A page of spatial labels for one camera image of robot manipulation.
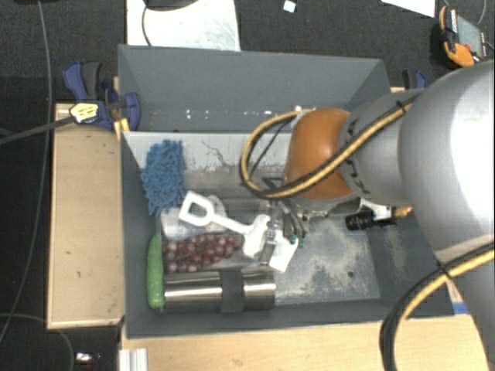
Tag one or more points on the steel cup with black band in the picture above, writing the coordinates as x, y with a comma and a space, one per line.
193, 294

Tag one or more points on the grey metal bin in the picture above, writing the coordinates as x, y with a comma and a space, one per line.
216, 91

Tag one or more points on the blue chenille cloth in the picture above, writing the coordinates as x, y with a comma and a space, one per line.
162, 176

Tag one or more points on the green toy cucumber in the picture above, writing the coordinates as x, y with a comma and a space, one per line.
155, 276

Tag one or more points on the white toy shovel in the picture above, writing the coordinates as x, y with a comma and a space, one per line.
253, 238

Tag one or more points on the black cylinder on white bracket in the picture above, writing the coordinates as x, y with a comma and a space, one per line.
359, 221

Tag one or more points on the pale wood board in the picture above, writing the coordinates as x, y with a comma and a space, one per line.
85, 222

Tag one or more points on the purple toy grape bunch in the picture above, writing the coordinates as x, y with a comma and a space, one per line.
201, 251

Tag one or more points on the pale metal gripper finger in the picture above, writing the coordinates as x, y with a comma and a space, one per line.
266, 253
272, 233

